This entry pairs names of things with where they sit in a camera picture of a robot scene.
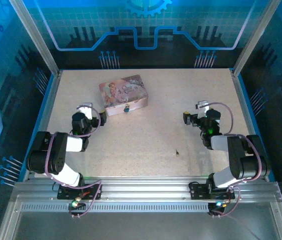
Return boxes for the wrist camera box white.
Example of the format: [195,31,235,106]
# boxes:
[76,102,93,121]
[196,100,210,120]

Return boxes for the pink illustrated tin box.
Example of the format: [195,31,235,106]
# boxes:
[98,74,148,117]

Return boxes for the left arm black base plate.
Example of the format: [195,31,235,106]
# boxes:
[56,183,103,201]

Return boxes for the aluminium front rail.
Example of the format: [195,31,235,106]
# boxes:
[12,175,282,201]

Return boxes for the slotted grey cable duct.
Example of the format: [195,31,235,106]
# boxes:
[20,202,273,214]

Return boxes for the right aluminium side rail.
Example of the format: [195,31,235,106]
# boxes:
[230,67,275,182]

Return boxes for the right aluminium frame post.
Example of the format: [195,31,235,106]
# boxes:
[232,0,282,76]

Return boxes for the left aluminium side rail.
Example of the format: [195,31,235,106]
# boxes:
[22,69,63,182]

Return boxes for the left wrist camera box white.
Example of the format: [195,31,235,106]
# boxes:
[76,102,93,121]

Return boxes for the aluminium side rail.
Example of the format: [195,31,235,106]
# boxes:
[22,69,63,182]
[230,67,275,182]

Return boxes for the aluminium frame post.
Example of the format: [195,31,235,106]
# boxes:
[232,0,282,76]
[8,0,62,76]

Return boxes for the left lit connector block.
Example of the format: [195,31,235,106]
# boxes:
[67,197,87,214]

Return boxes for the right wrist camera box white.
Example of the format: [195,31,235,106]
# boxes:
[196,100,210,120]

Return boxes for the left aluminium frame post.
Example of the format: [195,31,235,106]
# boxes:
[8,0,62,76]

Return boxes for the lit connector block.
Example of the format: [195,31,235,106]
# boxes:
[207,199,229,216]
[67,197,87,214]

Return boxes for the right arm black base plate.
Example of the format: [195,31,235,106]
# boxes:
[189,180,236,201]

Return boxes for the right lit connector block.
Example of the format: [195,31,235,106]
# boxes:
[207,199,229,216]

